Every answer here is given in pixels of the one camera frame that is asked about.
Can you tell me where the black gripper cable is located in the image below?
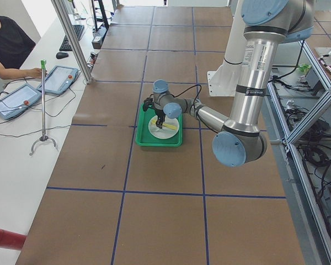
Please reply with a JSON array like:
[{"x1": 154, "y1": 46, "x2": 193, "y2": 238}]
[{"x1": 170, "y1": 84, "x2": 202, "y2": 111}]

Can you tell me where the aluminium frame post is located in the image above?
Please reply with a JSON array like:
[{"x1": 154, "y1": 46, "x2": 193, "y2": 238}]
[{"x1": 51, "y1": 0, "x2": 93, "y2": 84}]

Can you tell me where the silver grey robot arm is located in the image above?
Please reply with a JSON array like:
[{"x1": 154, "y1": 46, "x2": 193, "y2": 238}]
[{"x1": 149, "y1": 1, "x2": 315, "y2": 167}]

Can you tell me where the green handled reacher grabber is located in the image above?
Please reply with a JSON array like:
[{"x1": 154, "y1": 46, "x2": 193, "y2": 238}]
[{"x1": 29, "y1": 59, "x2": 58, "y2": 156}]

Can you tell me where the red cylinder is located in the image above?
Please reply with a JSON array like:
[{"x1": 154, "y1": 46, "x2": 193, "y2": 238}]
[{"x1": 0, "y1": 229, "x2": 26, "y2": 251}]

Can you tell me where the white round plate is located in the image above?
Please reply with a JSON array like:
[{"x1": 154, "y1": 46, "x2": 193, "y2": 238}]
[{"x1": 148, "y1": 115, "x2": 179, "y2": 139}]

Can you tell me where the aluminium side frame rail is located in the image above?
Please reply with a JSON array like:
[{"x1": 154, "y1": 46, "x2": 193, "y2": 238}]
[{"x1": 268, "y1": 41, "x2": 331, "y2": 264}]

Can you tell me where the near blue teach pendant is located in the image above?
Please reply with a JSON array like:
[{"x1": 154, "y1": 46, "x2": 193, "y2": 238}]
[{"x1": 0, "y1": 84, "x2": 41, "y2": 120}]

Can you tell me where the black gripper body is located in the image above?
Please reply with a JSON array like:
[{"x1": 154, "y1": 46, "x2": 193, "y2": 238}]
[{"x1": 154, "y1": 108, "x2": 165, "y2": 121}]

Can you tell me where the person in black shirt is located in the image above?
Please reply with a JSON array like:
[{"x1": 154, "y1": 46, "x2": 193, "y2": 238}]
[{"x1": 0, "y1": 15, "x2": 42, "y2": 80}]

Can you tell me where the green plastic tray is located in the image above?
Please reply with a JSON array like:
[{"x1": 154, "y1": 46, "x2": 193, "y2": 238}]
[{"x1": 136, "y1": 104, "x2": 183, "y2": 147}]

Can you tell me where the black computer mouse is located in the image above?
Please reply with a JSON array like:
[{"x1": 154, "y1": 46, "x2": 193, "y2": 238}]
[{"x1": 56, "y1": 51, "x2": 69, "y2": 60}]

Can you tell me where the yellow plastic spoon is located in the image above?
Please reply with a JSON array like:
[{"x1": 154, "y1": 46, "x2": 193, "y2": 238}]
[{"x1": 151, "y1": 119, "x2": 179, "y2": 131}]

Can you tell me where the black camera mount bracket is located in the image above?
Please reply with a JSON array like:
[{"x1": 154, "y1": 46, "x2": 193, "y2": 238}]
[{"x1": 142, "y1": 97, "x2": 154, "y2": 112}]

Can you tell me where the blue teach pendant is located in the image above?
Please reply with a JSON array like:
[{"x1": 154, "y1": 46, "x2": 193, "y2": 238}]
[
  {"x1": 0, "y1": 84, "x2": 41, "y2": 120},
  {"x1": 44, "y1": 65, "x2": 78, "y2": 95}
]

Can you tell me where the far blue teach pendant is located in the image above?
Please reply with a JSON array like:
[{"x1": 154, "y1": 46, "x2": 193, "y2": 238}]
[{"x1": 44, "y1": 65, "x2": 78, "y2": 95}]

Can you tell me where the black keyboard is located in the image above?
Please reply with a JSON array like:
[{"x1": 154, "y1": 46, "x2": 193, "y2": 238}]
[{"x1": 58, "y1": 24, "x2": 86, "y2": 52}]

